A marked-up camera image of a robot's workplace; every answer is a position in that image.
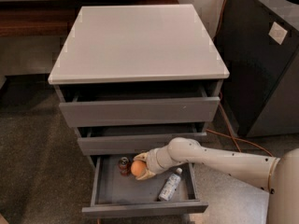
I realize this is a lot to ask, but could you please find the grey middle drawer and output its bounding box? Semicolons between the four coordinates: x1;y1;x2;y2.
78;123;206;156

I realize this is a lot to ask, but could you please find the orange fruit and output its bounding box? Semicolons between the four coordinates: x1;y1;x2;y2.
131;161;146;176

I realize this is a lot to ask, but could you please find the grey top drawer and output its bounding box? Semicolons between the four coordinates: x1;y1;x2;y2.
59;96;220;127

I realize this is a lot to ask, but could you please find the orange power cable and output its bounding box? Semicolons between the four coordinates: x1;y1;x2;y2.
205;0;275;158

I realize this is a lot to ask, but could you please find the grey bottom drawer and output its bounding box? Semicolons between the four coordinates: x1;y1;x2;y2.
82;155;208;218

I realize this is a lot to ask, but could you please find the red soda can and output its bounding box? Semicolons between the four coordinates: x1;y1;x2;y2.
118;157;131;176

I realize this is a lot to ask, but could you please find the grey drawer cabinet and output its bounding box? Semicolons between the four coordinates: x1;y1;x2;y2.
48;4;231;166

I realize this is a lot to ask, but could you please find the white label sticker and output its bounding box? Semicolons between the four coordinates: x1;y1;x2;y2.
268;21;288;45

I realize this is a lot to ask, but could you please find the black trash bin cabinet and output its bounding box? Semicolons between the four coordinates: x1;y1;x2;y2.
215;0;299;137

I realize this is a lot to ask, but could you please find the dark wooden bench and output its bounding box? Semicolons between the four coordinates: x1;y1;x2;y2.
0;0;178;36

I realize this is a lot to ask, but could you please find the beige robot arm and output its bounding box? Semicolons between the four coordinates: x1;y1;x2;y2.
134;137;299;224

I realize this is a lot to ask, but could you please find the grey drawer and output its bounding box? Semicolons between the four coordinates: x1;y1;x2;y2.
78;123;206;156
82;155;208;218
59;96;220;127

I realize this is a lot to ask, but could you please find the clear plastic water bottle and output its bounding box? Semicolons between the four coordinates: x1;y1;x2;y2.
158;168;182;202

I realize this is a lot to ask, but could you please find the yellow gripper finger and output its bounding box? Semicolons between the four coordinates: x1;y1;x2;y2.
134;152;148;162
135;169;155;181

